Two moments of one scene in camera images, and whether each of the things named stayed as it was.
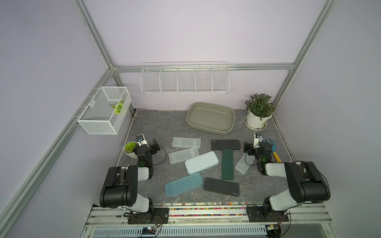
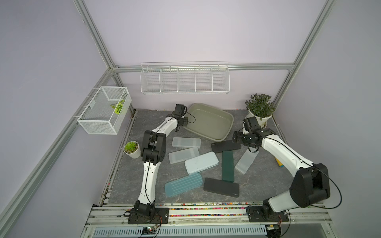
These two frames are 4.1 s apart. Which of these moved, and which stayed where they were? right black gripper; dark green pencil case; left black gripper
Moved: right black gripper; left black gripper
Stayed: dark green pencil case
